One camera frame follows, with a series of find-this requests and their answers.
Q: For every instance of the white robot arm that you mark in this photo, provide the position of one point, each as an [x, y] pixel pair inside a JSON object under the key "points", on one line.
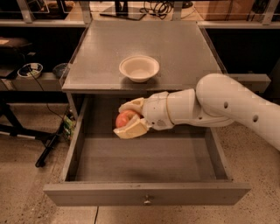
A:
{"points": [[216, 101]]}

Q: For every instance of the dark small bowl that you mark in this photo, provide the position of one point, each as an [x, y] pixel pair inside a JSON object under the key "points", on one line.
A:
{"points": [[60, 69]]}

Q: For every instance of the red apple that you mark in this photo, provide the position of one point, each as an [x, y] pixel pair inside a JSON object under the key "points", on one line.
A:
{"points": [[124, 117]]}

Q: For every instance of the black stand leg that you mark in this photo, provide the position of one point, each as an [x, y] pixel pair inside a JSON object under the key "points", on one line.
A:
{"points": [[16, 129]]}

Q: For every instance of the green small object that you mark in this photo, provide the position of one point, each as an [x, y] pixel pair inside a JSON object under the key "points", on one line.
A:
{"points": [[68, 128]]}

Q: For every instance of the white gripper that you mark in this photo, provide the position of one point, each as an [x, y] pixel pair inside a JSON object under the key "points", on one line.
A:
{"points": [[156, 111]]}

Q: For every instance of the metal drawer knob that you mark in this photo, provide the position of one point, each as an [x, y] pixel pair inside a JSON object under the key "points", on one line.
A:
{"points": [[147, 200]]}

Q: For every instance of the black monitor stand base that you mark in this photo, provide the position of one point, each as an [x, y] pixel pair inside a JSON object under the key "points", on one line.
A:
{"points": [[121, 9]]}

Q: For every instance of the grey low shelf bench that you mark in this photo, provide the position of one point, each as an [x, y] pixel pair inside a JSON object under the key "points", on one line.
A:
{"points": [[46, 81]]}

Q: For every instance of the white paper bowl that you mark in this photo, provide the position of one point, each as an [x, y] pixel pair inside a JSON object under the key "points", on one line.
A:
{"points": [[139, 68]]}

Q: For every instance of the grey open top drawer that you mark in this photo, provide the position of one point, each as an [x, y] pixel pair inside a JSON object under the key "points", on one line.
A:
{"points": [[182, 166]]}

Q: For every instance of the grey cabinet with counter top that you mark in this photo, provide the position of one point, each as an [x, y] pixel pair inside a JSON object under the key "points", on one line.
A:
{"points": [[184, 52]]}

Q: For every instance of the white bowl with cables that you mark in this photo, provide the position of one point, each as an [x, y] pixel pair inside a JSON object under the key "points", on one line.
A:
{"points": [[30, 71]]}

